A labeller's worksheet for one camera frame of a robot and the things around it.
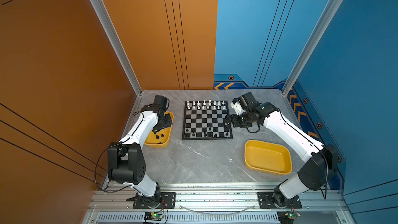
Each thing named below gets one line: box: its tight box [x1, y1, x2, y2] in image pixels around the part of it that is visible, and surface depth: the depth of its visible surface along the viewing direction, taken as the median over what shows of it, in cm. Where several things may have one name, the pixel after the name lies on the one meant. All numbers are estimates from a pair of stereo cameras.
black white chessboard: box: [181, 100, 234, 140], surface depth 102 cm
